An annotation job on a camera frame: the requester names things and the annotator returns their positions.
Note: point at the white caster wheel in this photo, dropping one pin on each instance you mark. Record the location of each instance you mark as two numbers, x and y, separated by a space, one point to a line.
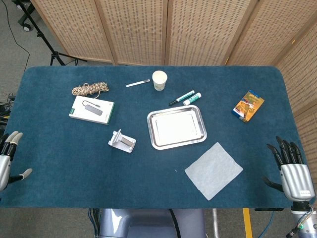
26 27

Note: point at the wicker folding screen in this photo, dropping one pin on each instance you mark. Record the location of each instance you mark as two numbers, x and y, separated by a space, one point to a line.
138 29

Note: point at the white paper cup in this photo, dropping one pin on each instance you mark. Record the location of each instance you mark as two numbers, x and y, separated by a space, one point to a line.
159 78

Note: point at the green white marker pen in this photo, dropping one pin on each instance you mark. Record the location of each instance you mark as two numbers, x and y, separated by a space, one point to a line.
183 96

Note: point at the grey robot torso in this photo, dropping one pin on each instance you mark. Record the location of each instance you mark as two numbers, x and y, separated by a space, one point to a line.
148 224

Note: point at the blue felt table mat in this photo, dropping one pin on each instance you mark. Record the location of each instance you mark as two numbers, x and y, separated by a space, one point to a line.
74 168

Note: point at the thin white stick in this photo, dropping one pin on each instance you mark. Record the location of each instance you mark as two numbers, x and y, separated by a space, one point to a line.
137 83

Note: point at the green white glue stick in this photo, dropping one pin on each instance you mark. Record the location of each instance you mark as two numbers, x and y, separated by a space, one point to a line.
192 98

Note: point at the white cloth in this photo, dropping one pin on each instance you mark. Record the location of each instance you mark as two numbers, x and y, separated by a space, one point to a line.
213 171

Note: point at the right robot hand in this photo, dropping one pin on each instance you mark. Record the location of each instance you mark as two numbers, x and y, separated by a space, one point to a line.
296 181

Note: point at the black tripod stand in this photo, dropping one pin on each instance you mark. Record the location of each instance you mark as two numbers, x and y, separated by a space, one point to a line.
44 39

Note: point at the silver metal tray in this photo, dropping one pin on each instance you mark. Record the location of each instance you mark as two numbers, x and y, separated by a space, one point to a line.
175 127

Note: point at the silver metal leg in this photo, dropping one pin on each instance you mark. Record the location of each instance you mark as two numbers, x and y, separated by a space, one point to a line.
215 223

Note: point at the orange blue snack box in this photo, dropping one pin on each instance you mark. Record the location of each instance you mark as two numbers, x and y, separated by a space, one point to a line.
248 106

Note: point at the white USB hub box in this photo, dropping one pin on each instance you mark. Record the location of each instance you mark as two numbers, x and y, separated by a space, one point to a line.
91 110

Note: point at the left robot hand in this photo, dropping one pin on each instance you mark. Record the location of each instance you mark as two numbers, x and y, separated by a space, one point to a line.
4 163

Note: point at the white plastic stand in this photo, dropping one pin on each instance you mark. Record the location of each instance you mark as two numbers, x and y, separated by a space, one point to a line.
122 142

